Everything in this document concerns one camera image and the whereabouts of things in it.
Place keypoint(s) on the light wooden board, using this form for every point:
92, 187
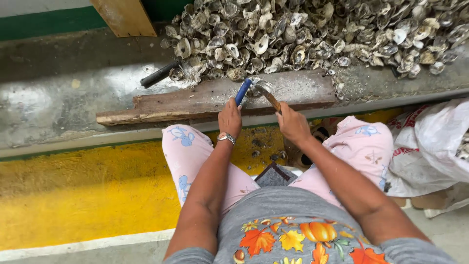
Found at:
124, 16

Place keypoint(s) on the person's left fingers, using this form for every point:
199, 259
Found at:
236, 103

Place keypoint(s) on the heap of oyster shells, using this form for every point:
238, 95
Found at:
329, 33

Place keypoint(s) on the silver wristwatch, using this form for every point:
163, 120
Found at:
227, 138

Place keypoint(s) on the grey shirt with autumn print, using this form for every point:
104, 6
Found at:
293, 209

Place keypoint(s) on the small dark shell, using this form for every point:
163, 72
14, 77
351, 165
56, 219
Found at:
255, 154
274, 157

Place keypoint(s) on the person's right hand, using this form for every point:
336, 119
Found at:
295, 124

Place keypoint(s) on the person's right fingers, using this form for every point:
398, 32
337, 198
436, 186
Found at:
284, 109

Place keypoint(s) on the white plastic sack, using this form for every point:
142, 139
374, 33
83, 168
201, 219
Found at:
428, 146

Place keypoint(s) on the brown cardboard piece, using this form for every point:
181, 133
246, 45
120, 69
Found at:
425, 201

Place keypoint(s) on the grey seat cushion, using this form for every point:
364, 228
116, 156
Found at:
274, 176

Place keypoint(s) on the person's left hand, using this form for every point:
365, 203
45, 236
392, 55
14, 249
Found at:
230, 119

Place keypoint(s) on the brown sandal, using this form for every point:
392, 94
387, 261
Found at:
319, 134

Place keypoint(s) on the pink printed trousers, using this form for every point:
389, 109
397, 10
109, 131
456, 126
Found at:
359, 146

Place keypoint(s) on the weathered wooden plank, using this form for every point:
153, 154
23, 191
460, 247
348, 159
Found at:
205, 101

